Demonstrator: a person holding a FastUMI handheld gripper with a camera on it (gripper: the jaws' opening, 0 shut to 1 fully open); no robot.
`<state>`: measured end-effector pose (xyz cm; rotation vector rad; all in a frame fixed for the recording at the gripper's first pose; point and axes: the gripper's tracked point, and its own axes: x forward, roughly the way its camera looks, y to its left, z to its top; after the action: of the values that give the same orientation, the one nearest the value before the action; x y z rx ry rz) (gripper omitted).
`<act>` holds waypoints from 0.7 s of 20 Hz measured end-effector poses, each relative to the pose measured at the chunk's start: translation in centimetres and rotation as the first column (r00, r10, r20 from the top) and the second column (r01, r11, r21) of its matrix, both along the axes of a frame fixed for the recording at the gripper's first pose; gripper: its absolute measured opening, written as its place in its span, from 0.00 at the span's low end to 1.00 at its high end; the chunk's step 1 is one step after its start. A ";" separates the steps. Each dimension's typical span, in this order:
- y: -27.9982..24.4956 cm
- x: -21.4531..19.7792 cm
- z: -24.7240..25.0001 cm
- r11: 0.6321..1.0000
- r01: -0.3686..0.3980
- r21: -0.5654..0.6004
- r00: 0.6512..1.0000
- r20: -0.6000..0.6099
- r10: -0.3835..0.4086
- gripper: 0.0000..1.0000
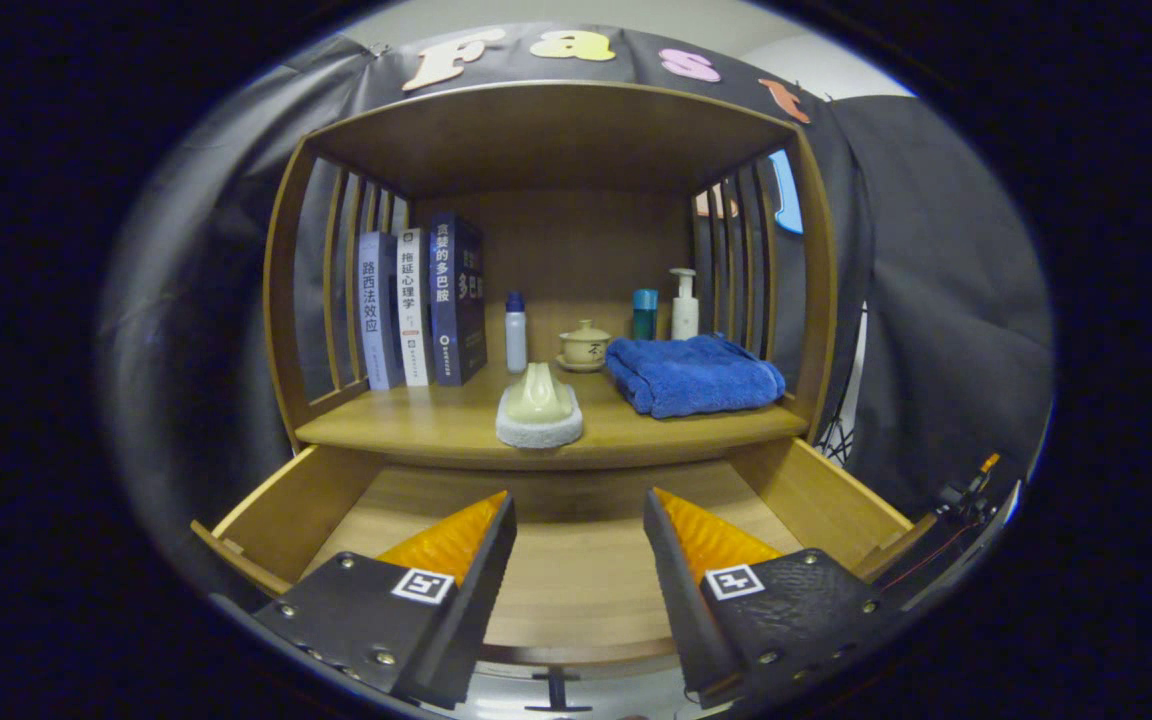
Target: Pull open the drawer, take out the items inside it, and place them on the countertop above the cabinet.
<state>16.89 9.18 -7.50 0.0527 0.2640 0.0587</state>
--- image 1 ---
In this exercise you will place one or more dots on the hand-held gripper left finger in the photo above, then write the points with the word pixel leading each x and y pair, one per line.
pixel 476 600

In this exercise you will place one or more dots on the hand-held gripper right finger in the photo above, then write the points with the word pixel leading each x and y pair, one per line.
pixel 681 600

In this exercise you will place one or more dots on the wooden drawer with black knob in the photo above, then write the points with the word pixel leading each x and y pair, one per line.
pixel 586 560

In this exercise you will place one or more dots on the wooden countertop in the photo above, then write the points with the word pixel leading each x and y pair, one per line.
pixel 436 420

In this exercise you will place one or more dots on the wooden cabinet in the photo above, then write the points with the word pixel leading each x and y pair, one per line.
pixel 546 140

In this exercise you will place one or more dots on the folded blue towel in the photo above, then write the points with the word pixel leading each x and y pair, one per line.
pixel 691 378

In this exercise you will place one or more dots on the black tripod stand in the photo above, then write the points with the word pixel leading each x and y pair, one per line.
pixel 841 440

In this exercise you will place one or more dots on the white bottle with blue cap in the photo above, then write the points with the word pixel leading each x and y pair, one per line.
pixel 516 340

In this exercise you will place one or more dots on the beige lidded teacup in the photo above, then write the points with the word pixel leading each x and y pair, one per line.
pixel 584 347

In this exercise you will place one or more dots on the teal bottle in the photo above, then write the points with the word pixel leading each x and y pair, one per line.
pixel 644 318

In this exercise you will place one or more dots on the white pump bottle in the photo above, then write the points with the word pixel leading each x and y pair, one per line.
pixel 685 315

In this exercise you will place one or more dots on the white book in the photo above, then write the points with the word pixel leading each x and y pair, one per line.
pixel 412 310

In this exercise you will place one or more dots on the dark blue book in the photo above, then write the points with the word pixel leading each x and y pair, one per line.
pixel 454 300

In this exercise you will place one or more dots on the light blue book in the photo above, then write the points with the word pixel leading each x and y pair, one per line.
pixel 376 315

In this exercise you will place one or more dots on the orange and black device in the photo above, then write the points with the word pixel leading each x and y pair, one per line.
pixel 976 480

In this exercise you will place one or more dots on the black backdrop cloth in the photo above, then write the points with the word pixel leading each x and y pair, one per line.
pixel 186 300

